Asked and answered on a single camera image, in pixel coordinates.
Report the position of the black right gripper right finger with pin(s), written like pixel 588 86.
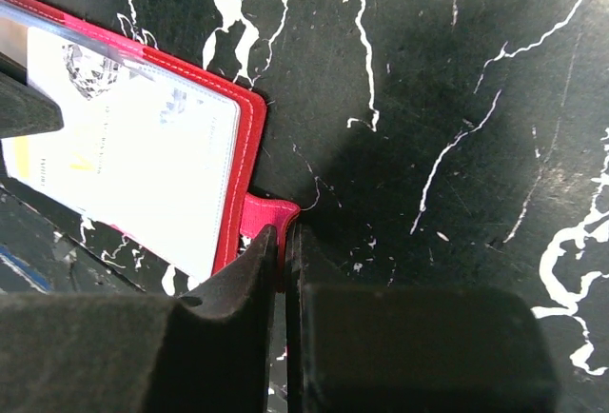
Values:
pixel 373 348

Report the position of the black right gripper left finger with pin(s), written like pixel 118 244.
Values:
pixel 206 351

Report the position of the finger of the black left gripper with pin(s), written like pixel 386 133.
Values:
pixel 23 109

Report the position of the white yellow credit card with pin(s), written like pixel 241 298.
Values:
pixel 140 150

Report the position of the red card holder wallet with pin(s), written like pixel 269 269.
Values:
pixel 244 214

